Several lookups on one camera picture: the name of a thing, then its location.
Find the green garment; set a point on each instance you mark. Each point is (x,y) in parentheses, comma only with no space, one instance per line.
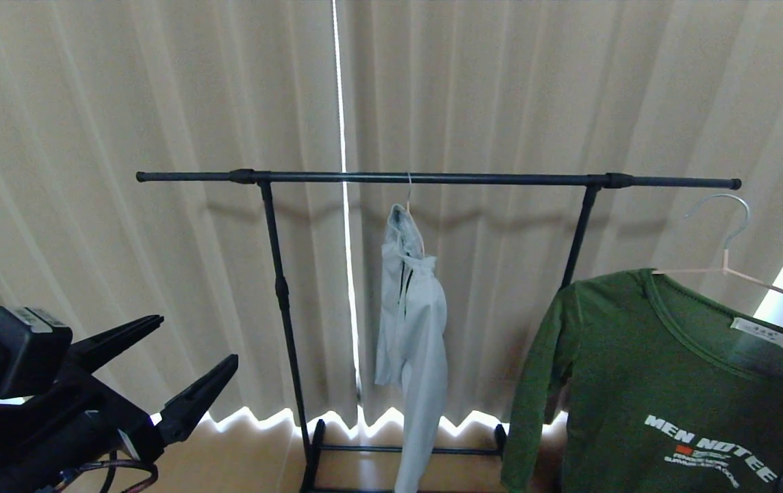
(638,383)

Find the beige curtain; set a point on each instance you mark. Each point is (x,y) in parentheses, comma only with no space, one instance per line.
(159,82)

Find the pale grey shorts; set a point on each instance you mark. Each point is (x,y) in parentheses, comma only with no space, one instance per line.
(415,356)

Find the black clothes rack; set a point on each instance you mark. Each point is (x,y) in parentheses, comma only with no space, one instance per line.
(432,178)

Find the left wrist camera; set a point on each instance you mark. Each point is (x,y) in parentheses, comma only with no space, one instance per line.
(15,349)

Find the pink clothes hanger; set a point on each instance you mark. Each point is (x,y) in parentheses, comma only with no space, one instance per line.
(725,260)
(408,198)

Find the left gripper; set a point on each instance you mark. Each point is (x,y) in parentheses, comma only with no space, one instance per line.
(70,438)

